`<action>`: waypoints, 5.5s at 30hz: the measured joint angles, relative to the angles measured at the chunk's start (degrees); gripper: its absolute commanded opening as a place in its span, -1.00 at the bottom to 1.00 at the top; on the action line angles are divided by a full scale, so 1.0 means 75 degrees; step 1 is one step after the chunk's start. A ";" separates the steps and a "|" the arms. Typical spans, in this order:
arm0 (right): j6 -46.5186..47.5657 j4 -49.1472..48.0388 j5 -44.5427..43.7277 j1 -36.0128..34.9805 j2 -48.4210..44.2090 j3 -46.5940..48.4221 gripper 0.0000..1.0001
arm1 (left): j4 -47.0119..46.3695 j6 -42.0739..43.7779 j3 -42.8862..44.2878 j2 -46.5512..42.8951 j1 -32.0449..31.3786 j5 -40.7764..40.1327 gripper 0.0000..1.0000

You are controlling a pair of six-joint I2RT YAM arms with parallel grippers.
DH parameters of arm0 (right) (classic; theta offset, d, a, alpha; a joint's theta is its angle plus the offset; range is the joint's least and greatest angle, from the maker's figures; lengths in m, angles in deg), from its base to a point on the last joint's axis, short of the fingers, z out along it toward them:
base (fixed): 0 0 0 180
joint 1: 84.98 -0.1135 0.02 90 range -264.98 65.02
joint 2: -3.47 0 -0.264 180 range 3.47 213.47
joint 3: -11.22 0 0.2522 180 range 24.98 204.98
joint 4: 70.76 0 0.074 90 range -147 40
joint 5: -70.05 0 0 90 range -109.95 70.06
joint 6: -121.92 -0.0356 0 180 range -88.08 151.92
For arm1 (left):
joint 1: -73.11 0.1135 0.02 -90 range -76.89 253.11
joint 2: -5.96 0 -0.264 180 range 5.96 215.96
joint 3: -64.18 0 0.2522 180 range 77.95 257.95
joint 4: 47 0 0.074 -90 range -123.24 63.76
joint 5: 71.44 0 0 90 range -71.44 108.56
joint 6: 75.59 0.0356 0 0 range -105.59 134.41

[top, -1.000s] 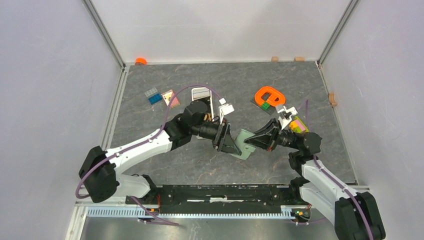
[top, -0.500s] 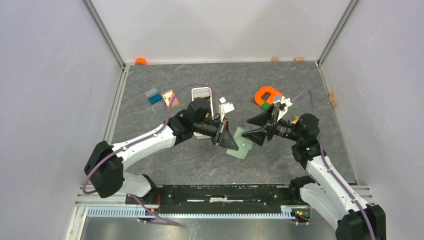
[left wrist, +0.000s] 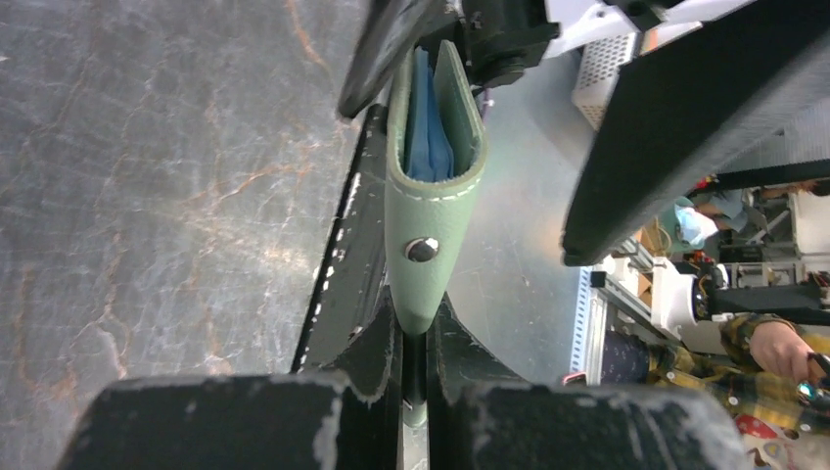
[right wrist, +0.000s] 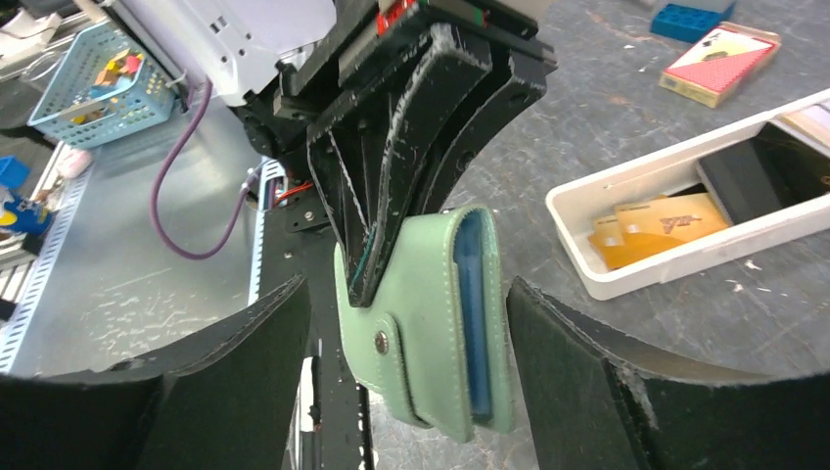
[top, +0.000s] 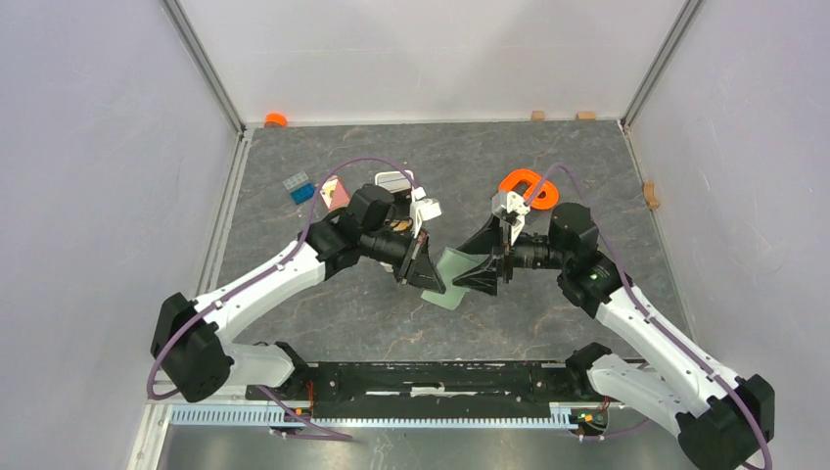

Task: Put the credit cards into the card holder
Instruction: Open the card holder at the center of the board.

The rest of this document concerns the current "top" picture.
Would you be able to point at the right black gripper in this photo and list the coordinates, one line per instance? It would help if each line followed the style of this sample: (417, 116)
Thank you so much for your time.
(489, 240)

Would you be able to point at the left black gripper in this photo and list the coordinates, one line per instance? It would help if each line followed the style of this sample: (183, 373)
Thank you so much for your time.
(423, 272)

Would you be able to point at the green card holder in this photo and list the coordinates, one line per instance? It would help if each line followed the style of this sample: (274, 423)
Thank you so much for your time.
(452, 264)

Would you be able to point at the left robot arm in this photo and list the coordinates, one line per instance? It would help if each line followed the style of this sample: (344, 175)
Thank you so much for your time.
(194, 341)

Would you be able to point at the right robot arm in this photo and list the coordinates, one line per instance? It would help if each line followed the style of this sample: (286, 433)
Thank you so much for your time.
(720, 419)

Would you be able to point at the gold cards in tray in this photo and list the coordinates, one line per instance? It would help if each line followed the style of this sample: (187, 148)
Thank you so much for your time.
(401, 225)

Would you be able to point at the orange curved track piece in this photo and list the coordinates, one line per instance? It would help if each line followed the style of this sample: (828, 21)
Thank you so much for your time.
(545, 199)

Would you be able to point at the white rectangular tray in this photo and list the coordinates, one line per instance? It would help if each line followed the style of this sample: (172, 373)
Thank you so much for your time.
(394, 181)

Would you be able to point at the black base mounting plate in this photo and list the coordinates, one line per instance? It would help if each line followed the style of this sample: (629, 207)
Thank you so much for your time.
(434, 389)

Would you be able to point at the pink wooden block puzzle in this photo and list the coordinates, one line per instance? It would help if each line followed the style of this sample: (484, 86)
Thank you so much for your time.
(334, 194)

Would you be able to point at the blue grey lego bricks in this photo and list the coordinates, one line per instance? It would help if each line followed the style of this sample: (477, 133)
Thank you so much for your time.
(300, 188)

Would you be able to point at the wooden block right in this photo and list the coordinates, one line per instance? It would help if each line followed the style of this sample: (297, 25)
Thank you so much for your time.
(586, 115)

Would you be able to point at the curved wooden piece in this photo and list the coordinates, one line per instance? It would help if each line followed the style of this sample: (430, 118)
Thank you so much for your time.
(650, 195)

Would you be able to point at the orange tape roll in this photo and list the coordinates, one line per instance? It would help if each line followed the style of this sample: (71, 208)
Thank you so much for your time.
(275, 120)

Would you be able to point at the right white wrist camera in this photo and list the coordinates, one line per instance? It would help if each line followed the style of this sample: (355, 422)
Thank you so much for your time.
(510, 206)

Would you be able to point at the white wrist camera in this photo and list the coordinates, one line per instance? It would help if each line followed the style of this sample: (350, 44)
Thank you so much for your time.
(510, 206)
(422, 209)

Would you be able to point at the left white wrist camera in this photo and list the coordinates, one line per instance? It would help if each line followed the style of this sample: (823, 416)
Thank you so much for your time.
(422, 209)

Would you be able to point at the aluminium frame rail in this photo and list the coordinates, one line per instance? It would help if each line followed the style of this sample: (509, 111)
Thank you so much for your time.
(252, 407)

